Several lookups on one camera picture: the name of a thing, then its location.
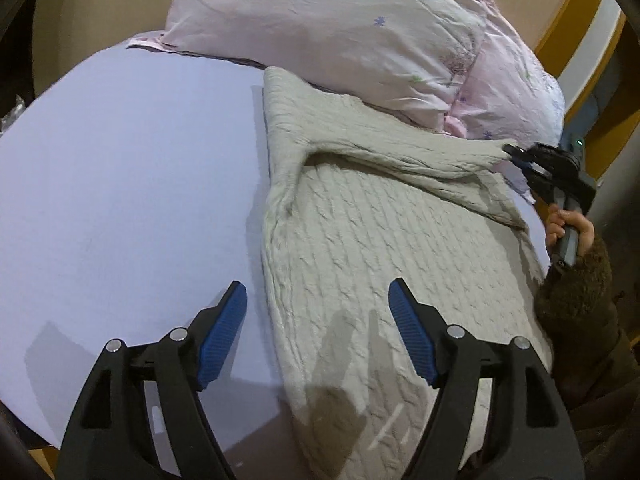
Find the brown fuzzy sleeve forearm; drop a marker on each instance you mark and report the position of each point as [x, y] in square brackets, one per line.
[574, 308]

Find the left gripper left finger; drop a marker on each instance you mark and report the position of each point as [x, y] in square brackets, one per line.
[110, 434]

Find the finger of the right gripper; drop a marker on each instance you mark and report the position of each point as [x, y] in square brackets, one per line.
[519, 157]

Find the pink floral pillow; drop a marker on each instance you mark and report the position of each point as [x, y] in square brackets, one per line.
[405, 56]
[507, 94]

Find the person's right hand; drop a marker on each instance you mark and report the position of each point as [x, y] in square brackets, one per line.
[560, 220]

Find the beige cable-knit sweater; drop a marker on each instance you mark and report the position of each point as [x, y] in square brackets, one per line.
[357, 199]

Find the lavender bed sheet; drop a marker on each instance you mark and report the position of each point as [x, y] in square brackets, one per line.
[132, 194]

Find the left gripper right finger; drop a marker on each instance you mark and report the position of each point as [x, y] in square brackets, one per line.
[497, 413]

